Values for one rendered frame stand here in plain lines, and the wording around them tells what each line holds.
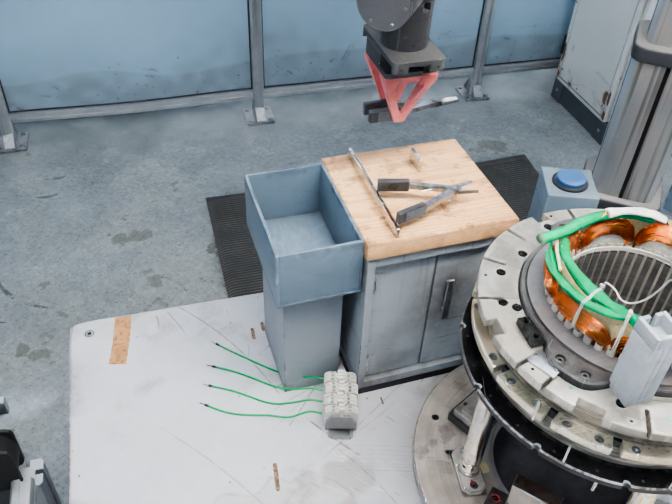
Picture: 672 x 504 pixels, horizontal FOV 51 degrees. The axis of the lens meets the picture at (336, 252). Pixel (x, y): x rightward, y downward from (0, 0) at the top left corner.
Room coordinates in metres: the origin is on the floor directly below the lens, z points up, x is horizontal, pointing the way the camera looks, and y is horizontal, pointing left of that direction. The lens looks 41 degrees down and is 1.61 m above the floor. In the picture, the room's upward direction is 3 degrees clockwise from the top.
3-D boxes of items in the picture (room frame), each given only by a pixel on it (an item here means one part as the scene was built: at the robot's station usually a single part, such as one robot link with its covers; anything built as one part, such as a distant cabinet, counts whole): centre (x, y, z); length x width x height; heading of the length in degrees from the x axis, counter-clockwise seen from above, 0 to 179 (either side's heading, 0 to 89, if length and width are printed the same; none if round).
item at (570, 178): (0.82, -0.32, 1.04); 0.04 x 0.04 x 0.01
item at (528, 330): (0.47, -0.19, 1.10); 0.03 x 0.01 x 0.01; 17
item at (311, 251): (0.70, 0.05, 0.92); 0.17 x 0.11 x 0.28; 20
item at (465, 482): (0.50, -0.18, 0.81); 0.07 x 0.03 x 0.01; 10
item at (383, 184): (0.72, -0.07, 1.09); 0.04 x 0.01 x 0.02; 95
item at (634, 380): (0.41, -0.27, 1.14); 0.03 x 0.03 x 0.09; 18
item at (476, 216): (0.75, -0.10, 1.05); 0.20 x 0.19 x 0.02; 110
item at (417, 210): (0.66, -0.09, 1.09); 0.04 x 0.01 x 0.02; 125
